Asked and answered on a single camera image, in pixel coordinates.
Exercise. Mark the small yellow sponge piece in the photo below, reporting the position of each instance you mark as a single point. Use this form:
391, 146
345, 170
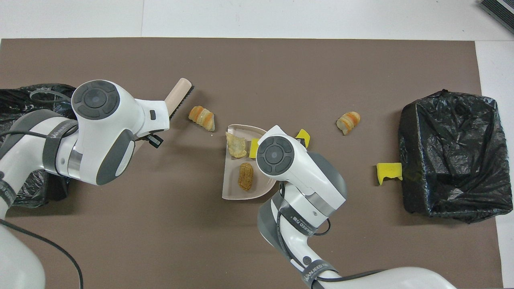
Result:
254, 148

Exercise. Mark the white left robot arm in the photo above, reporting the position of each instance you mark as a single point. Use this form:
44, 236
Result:
100, 132

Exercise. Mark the yellow sponge piece with notch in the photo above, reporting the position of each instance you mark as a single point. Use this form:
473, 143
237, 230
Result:
388, 170

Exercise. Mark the dark ribbed object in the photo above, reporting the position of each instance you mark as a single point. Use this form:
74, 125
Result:
502, 10

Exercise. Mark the black trash bag bin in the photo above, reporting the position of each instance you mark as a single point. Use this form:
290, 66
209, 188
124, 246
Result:
453, 160
16, 100

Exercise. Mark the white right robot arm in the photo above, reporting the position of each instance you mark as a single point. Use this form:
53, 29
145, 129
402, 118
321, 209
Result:
297, 168

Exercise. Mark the irregular yellow sponge chunk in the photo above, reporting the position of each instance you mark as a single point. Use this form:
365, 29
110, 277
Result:
304, 136

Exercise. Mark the beige brush with black bristles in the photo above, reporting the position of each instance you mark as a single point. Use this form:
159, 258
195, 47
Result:
178, 92

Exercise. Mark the brown table mat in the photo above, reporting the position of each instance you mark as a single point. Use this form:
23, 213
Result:
221, 64

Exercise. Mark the beige plastic dustpan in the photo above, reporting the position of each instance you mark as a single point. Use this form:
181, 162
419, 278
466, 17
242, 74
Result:
233, 184

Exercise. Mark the small striped bread roll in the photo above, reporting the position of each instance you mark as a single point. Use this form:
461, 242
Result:
348, 122

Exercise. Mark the large striped bread roll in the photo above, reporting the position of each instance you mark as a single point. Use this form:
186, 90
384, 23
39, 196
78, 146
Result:
202, 117

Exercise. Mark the brown fried croquette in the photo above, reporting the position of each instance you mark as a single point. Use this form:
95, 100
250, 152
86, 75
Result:
245, 176

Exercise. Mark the pale bread piece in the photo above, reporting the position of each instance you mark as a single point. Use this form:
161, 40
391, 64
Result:
236, 145

